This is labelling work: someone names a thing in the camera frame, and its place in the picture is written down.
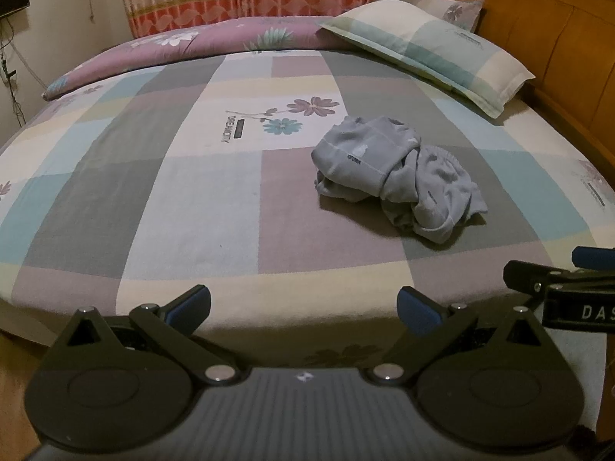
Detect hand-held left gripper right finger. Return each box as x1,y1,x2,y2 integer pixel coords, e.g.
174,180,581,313
367,285,558,386

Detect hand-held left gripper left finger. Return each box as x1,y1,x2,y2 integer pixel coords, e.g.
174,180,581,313
48,284,241,386

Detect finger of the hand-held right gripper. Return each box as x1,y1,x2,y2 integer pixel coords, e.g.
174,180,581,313
503,260,615,295
572,246,615,272

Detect grey printed pants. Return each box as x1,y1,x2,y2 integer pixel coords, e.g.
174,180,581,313
311,115,488,245

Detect wooden headboard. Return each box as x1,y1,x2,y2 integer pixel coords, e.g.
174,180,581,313
427,0,615,174

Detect checked pillow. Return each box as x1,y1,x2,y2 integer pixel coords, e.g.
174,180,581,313
319,1,536,118

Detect purple floral quilt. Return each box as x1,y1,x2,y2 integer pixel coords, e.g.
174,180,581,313
42,15,356,103

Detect grey floral pillow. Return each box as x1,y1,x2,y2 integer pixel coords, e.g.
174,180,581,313
416,0,485,33

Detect thin wall cable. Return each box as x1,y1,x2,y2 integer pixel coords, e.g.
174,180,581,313
0,17,46,121

